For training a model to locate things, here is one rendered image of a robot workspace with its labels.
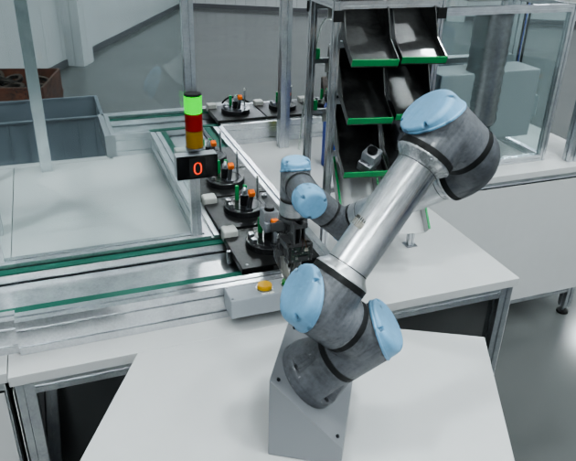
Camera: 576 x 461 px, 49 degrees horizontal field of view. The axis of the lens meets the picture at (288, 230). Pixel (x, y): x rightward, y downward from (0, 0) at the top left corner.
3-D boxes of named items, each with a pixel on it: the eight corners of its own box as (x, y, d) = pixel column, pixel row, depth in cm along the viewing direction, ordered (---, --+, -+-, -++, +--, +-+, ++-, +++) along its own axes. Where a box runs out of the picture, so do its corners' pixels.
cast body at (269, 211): (279, 231, 189) (280, 209, 185) (265, 233, 187) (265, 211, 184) (270, 219, 195) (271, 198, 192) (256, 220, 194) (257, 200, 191)
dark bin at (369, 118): (391, 123, 179) (398, 103, 173) (346, 125, 177) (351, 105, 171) (368, 61, 195) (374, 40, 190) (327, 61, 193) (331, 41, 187)
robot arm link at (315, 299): (343, 363, 120) (506, 130, 122) (287, 327, 113) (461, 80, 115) (314, 338, 130) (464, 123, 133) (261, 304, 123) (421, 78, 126)
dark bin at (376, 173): (386, 176, 186) (391, 159, 180) (343, 178, 184) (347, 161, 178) (365, 112, 203) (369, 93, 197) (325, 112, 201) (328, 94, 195)
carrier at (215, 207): (290, 225, 209) (291, 190, 203) (218, 235, 201) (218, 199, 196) (266, 196, 229) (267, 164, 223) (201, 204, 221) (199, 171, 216)
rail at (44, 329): (342, 295, 189) (344, 263, 184) (20, 355, 160) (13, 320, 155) (334, 286, 193) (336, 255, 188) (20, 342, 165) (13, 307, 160)
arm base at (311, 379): (324, 423, 130) (360, 402, 126) (274, 370, 128) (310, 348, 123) (336, 379, 143) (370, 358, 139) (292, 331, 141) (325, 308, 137)
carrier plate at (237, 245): (320, 262, 188) (320, 256, 187) (242, 275, 180) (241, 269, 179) (292, 227, 208) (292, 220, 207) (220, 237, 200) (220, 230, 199)
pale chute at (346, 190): (382, 240, 194) (387, 235, 190) (341, 242, 191) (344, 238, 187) (369, 155, 202) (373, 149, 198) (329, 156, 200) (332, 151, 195)
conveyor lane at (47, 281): (318, 287, 192) (320, 259, 187) (20, 341, 165) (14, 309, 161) (286, 244, 216) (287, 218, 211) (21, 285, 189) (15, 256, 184)
